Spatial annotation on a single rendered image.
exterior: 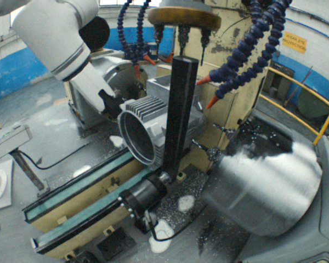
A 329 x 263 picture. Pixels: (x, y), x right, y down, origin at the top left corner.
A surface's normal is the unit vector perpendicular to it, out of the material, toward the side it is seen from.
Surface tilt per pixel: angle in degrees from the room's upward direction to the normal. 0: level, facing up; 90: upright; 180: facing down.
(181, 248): 0
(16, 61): 90
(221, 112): 90
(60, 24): 78
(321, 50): 90
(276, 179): 47
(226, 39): 90
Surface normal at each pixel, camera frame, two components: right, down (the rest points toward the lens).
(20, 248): 0.07, -0.78
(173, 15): -0.33, 0.58
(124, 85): 0.72, 0.48
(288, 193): -0.49, -0.17
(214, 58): -0.69, 0.42
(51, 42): 0.56, 0.63
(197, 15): 0.18, 0.62
